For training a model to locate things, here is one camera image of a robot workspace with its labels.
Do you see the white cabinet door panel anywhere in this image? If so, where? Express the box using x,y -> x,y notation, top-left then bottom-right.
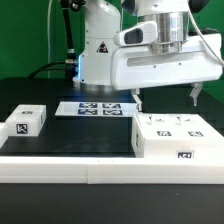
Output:
133,114 -> 181,140
175,114 -> 222,138

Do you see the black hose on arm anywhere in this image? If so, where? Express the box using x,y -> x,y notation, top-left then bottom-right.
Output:
59,0 -> 86,64

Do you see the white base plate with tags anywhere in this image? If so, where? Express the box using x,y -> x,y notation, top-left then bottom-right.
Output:
55,102 -> 137,117

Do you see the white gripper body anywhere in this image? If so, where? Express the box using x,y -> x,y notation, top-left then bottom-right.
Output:
111,21 -> 222,90

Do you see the white thin cable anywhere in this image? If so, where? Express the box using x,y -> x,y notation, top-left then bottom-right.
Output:
46,0 -> 54,79

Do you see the black cable at base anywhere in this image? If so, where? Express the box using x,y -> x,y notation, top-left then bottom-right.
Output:
27,60 -> 80,80

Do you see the white cabinet body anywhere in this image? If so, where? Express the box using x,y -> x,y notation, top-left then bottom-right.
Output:
131,119 -> 224,159

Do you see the small white block with tag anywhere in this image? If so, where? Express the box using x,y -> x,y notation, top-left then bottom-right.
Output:
6,104 -> 46,137

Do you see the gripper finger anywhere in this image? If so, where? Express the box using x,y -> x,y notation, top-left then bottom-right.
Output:
190,83 -> 203,106
131,89 -> 142,112

